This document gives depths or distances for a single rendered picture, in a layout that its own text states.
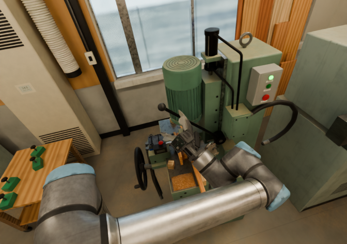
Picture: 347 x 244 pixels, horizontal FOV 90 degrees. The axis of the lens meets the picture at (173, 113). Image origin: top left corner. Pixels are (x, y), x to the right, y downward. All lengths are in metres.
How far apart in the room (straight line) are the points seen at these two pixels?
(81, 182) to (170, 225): 0.23
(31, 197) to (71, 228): 1.53
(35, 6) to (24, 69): 0.52
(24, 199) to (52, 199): 1.51
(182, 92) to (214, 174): 0.36
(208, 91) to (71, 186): 0.63
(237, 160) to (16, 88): 1.96
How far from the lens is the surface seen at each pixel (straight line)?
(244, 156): 0.69
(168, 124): 1.35
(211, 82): 0.81
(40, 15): 1.94
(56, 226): 0.45
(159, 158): 1.15
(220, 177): 0.72
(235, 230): 1.93
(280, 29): 2.46
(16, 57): 2.00
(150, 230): 0.45
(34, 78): 2.04
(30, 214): 2.36
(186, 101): 0.80
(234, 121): 0.83
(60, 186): 0.49
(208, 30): 0.78
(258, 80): 0.78
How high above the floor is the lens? 1.83
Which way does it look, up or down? 40 degrees down
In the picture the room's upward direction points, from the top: 8 degrees counter-clockwise
